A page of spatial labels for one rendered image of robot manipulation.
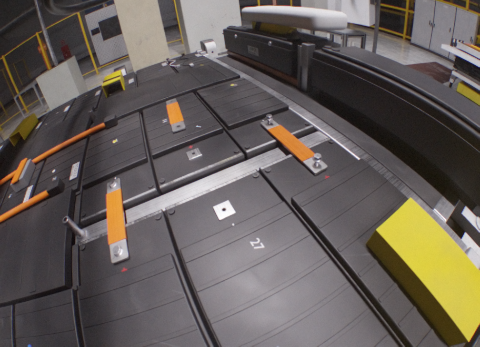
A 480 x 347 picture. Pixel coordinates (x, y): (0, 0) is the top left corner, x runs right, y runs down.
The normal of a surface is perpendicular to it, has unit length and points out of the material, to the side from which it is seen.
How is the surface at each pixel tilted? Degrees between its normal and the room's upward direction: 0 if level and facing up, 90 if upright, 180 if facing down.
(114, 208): 0
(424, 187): 0
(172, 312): 0
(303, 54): 90
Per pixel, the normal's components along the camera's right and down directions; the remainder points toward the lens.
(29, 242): -0.11, -0.72
